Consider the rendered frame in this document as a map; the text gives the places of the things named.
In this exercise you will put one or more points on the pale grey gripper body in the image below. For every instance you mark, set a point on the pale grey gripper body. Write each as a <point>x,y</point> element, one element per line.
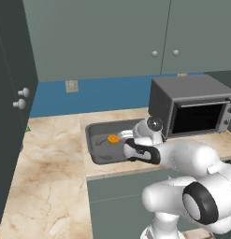
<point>126,134</point>

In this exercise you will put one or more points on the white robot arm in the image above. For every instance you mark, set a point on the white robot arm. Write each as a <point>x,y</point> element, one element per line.
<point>188,158</point>

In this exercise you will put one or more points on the orange round item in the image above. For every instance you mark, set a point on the orange round item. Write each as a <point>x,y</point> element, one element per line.
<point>112,139</point>

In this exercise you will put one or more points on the grey sink basin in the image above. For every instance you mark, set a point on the grey sink basin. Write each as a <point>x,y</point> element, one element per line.
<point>101,152</point>

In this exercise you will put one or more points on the grey toaster oven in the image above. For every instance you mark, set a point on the grey toaster oven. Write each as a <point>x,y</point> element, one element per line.
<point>160,102</point>

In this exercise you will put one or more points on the grey-green drawer front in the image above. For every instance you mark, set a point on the grey-green drawer front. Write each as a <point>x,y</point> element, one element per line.
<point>113,189</point>

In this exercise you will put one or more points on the white round cupboard knob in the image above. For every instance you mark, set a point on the white round cupboard knob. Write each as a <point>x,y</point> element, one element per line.
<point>154,53</point>
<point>176,52</point>

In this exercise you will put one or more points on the grey-green base cupboard door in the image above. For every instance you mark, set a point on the grey-green base cupboard door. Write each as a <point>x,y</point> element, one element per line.
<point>117,221</point>

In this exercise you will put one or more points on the small green item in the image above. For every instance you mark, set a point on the small green item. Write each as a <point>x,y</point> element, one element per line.
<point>27,128</point>

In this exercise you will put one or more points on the wide grey-green cupboard door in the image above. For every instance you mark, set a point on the wide grey-green cupboard door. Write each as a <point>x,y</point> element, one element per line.
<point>95,37</point>

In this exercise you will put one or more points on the white round cabinet knob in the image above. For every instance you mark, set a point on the white round cabinet knob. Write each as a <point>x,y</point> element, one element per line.
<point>24,92</point>
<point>19,103</point>

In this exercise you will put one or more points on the dark grey tall cabinet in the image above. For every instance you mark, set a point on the dark grey tall cabinet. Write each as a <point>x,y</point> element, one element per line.
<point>7,93</point>

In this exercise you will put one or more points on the narrow grey-green cupboard door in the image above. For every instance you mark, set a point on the narrow grey-green cupboard door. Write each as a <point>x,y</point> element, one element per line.
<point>201,31</point>

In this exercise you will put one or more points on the beige wall socket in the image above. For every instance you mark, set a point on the beige wall socket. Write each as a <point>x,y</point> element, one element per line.
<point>71,86</point>
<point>182,74</point>

